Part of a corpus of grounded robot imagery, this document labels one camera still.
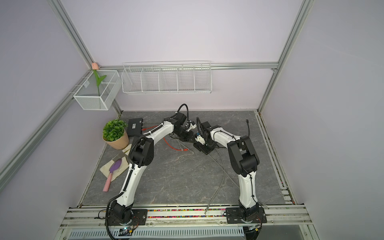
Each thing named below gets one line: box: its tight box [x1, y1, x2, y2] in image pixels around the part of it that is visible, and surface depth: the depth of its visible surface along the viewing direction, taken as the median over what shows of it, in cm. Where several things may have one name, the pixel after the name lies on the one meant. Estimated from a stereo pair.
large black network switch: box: [127, 117, 143, 137], surface depth 111 cm
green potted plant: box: [102, 119, 130, 150], surface depth 92 cm
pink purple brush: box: [103, 158, 123, 193], surface depth 91 cm
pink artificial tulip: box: [91, 62, 107, 97], surface depth 92 cm
